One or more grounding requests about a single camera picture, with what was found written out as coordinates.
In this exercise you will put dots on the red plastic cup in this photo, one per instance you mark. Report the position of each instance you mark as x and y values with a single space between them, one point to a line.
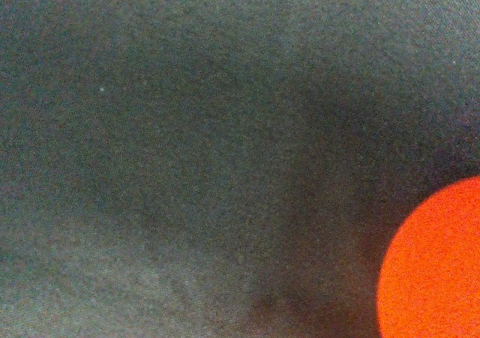
429 278

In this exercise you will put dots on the black tablecloth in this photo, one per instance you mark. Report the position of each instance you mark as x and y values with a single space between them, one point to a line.
222 168

